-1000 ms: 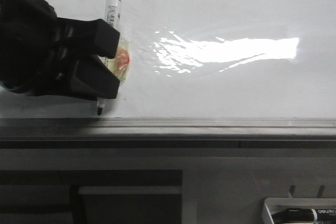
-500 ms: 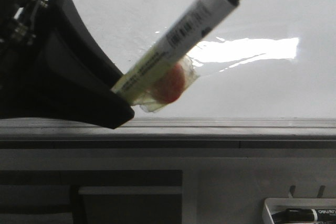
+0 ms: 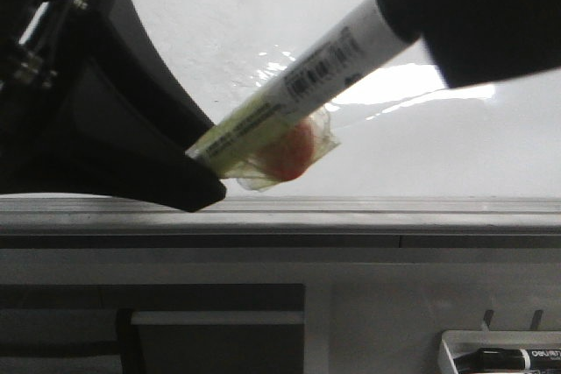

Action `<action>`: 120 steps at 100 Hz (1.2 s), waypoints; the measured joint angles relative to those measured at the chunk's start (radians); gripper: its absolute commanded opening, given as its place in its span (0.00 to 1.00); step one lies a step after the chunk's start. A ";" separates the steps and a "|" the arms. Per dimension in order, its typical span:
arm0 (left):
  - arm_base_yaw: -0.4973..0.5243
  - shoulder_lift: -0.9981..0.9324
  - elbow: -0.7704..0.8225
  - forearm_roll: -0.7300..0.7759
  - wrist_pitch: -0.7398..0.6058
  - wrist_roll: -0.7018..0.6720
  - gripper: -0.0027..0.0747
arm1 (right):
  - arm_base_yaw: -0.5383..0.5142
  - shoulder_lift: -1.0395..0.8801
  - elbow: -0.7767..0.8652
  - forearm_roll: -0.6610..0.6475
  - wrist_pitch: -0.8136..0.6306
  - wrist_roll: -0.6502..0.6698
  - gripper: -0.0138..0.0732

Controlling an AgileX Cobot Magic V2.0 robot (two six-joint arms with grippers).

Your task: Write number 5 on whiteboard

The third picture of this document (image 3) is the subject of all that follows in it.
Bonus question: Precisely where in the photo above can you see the black blurred gripper finger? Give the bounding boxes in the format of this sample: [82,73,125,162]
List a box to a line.
[377,0,560,88]

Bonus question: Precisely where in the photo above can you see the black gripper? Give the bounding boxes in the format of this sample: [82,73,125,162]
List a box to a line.
[1,0,213,146]

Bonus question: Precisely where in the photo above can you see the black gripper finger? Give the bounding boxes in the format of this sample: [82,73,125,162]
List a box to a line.
[1,60,226,212]

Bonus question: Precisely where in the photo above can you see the white whiteboard marker with tape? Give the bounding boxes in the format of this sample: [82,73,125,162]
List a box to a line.
[186,0,418,190]

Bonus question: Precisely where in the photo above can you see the white marker tray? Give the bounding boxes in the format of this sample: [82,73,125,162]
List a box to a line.
[437,330,560,373]

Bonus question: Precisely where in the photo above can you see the black marker in tray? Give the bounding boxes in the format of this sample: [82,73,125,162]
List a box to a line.
[454,348,560,373]

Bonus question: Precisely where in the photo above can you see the white whiteboard with aluminium frame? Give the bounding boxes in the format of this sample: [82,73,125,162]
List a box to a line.
[0,0,561,248]

